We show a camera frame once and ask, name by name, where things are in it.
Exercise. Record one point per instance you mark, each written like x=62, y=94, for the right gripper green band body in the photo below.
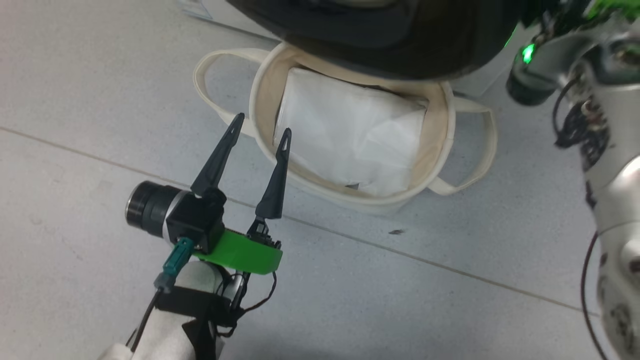
x=612, y=7

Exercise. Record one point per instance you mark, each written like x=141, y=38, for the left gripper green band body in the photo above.
x=245, y=255

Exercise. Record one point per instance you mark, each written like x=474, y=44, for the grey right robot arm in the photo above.
x=615, y=190

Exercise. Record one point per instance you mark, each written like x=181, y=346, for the dark round washing machine door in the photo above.
x=390, y=35

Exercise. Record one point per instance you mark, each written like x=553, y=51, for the white washing machine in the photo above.
x=227, y=15

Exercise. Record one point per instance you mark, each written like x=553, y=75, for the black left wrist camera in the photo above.
x=190, y=217

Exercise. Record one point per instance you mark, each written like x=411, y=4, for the cream fabric laundry basket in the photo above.
x=265, y=100

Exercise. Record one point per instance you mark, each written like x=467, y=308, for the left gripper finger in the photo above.
x=217, y=160
x=275, y=185

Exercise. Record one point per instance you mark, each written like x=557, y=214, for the white basket liner cloth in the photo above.
x=350, y=135

